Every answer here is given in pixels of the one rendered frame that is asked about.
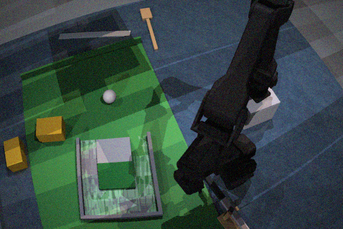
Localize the white golf ball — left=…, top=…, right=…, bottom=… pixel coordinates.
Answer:
left=103, top=90, right=116, bottom=104

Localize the green mat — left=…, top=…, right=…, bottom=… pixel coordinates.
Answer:
left=22, top=43, right=225, bottom=229

